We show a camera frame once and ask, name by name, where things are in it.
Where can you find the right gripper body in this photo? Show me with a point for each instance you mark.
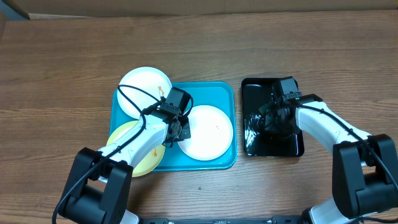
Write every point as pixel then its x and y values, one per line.
pixel 282 128

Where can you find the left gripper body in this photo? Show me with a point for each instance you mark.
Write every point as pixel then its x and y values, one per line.
pixel 185 132

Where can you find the yellow plate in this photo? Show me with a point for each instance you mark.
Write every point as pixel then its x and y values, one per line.
pixel 151 160

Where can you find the green yellow sponge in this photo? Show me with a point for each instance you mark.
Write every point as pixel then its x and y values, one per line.
pixel 265 108

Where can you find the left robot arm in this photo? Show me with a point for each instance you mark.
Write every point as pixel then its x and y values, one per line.
pixel 99 182

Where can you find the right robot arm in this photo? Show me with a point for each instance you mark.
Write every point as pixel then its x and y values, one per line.
pixel 364 170

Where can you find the black water tray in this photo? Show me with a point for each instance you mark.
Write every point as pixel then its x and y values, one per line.
pixel 255 93

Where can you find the white plate with orange stain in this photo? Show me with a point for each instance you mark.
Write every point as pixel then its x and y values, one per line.
pixel 144 86

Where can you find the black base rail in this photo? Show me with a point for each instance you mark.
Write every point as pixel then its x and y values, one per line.
pixel 277 219

